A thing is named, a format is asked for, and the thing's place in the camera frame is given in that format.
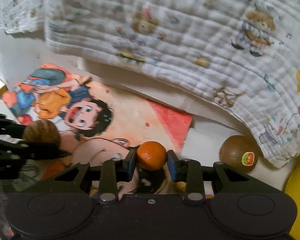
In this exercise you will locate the small orange tangerine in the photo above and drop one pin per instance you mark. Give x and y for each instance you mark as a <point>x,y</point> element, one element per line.
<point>151,156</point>

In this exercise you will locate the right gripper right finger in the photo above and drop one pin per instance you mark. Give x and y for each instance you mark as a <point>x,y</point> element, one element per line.
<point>194,175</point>

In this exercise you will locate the small brown round fruit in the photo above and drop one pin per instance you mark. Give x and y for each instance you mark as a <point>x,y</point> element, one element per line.
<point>42,130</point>

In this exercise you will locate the brown kiwi with sticker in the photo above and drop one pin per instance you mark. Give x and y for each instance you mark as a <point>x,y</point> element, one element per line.
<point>240,152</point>

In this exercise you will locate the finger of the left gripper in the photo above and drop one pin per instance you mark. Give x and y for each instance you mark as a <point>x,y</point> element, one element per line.
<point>10,127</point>
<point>14,156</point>

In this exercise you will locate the colourful cartoon poster mat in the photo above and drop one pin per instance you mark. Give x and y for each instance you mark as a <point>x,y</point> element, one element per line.
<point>96,122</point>

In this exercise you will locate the large white printed muslin cloth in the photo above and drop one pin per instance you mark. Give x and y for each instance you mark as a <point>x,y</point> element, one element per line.
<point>240,55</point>

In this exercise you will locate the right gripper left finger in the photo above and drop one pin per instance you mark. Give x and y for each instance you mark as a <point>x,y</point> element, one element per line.
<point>109,174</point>

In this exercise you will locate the small white printed muslin cloth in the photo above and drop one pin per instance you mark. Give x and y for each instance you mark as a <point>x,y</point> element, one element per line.
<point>21,16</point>

